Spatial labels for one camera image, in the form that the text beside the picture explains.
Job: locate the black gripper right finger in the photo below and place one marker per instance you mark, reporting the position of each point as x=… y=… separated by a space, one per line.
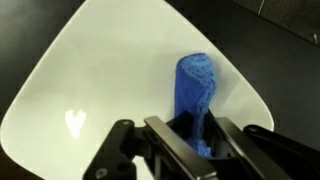
x=246 y=153

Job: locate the blue sponge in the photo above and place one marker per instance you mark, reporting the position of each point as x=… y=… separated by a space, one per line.
x=195 y=86

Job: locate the white square plate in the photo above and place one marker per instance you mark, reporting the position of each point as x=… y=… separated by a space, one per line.
x=110 y=76

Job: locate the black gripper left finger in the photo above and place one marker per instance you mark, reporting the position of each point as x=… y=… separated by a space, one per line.
x=180 y=150

